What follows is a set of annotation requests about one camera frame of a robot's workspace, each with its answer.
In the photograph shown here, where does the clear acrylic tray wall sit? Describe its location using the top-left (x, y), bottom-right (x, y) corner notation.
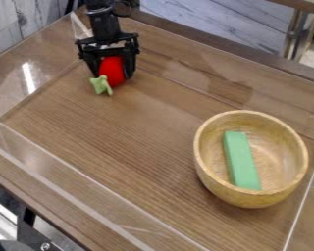
top-left (0, 122), bottom-right (208, 251)

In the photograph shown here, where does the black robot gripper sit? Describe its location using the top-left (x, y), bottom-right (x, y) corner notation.
top-left (75, 32), bottom-right (140, 79)

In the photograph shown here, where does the green rectangular block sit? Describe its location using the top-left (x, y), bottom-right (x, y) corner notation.
top-left (222, 131), bottom-right (262, 190)

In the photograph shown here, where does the black metal table frame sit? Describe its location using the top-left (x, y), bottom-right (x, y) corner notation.
top-left (0, 189), bottom-right (65, 251)

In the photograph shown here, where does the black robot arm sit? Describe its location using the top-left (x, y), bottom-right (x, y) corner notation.
top-left (75, 0), bottom-right (140, 78)

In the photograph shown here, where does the light wooden bowl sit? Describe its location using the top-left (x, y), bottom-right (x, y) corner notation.
top-left (194, 110), bottom-right (309, 209)

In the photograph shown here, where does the red plush fruit green stem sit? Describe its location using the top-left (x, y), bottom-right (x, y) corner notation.
top-left (89, 55), bottom-right (127, 97)

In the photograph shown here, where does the wooden background table leg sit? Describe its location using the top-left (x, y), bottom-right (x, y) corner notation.
top-left (282, 10), bottom-right (314, 62)

